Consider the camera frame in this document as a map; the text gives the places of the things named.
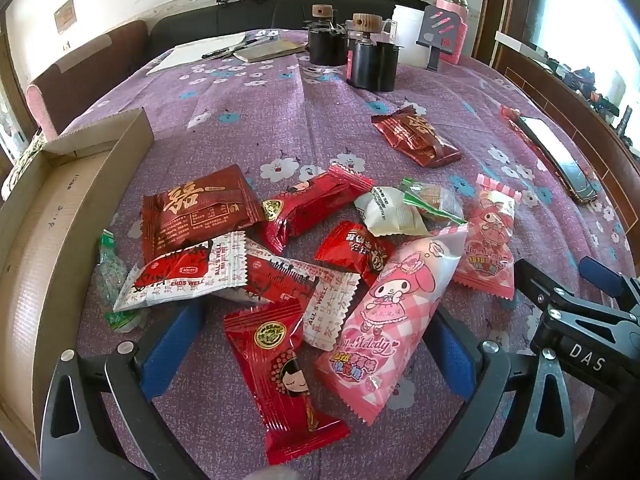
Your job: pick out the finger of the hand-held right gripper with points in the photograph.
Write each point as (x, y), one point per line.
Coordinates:
(602, 275)
(532, 280)

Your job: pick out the smartphone in red case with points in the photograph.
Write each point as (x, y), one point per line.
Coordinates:
(545, 145)

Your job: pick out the black phone stand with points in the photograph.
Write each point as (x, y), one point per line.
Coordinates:
(442, 30)

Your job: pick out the small red snack packet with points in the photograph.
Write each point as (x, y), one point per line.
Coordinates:
(350, 247)

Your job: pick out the wooden side cabinet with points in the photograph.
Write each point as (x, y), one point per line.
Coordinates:
(545, 80)

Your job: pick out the maroon armchair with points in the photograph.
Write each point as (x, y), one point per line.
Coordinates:
(90, 75)

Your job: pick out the purple floral tablecloth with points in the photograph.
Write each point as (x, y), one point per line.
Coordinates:
(325, 125)

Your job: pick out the crumpled dark red snack packet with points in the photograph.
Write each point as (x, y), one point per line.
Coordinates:
(410, 132)

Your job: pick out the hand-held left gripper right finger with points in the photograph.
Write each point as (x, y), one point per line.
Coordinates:
(452, 355)

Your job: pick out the white and red snack packet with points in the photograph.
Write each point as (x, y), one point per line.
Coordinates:
(175, 272)
(290, 280)

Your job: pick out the small pink cartoon snack packet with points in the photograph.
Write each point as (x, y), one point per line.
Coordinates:
(487, 245)

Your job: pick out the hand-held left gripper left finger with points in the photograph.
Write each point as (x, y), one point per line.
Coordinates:
(170, 345)

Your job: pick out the square dark red snack packet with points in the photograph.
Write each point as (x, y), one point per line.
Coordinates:
(200, 210)

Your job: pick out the brown notebook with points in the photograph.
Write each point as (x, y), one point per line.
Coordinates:
(270, 50)

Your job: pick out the large pink cartoon snack packet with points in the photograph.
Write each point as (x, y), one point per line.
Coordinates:
(390, 320)

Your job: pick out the patterned brown blanket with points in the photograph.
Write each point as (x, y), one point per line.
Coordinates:
(22, 160)

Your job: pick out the pink thermos bottle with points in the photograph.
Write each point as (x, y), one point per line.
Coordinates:
(452, 0)

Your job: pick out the clear green-edged snack packet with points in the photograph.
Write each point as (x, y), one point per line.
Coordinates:
(435, 200)

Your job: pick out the black leather sofa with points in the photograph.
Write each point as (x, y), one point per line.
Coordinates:
(210, 20)

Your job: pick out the green candy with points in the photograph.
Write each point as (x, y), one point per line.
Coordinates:
(111, 275)

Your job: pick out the white paper pad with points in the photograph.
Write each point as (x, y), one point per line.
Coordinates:
(200, 52)

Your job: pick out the black cylinder with wooden cap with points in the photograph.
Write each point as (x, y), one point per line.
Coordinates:
(325, 47)
(370, 67)

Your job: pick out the small wall plaque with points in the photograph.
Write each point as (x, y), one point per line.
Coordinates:
(65, 16)

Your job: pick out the long red cartoon snack packet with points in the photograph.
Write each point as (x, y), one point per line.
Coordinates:
(315, 202)
(275, 355)

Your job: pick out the shallow cardboard box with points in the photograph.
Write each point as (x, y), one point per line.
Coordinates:
(45, 240)

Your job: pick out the black pen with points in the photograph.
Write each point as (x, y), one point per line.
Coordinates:
(255, 40)
(225, 51)

